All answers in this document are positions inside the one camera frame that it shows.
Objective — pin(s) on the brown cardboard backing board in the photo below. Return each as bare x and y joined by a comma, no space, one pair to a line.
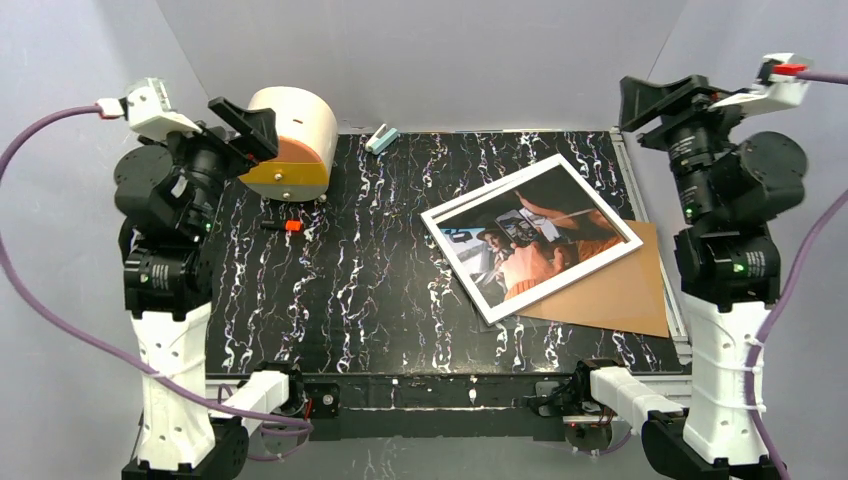
627,295

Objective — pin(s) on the printed photo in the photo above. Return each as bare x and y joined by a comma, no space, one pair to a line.
543,227

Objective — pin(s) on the white wooden picture frame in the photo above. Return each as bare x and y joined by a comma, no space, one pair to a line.
496,314

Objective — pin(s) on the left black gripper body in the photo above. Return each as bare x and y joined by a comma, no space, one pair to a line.
234,137

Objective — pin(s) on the small light blue clip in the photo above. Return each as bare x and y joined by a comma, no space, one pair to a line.
381,139

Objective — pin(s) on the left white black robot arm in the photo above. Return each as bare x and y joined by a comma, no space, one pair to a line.
168,190

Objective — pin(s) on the black orange marker pen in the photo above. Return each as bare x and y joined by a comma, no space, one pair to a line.
285,225

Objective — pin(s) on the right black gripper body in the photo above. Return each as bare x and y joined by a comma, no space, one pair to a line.
680,117

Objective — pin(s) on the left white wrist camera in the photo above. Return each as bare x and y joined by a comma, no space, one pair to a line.
147,108

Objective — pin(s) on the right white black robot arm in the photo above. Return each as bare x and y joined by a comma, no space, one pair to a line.
730,274

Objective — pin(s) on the round cream drawer box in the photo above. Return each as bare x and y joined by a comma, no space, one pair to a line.
307,134

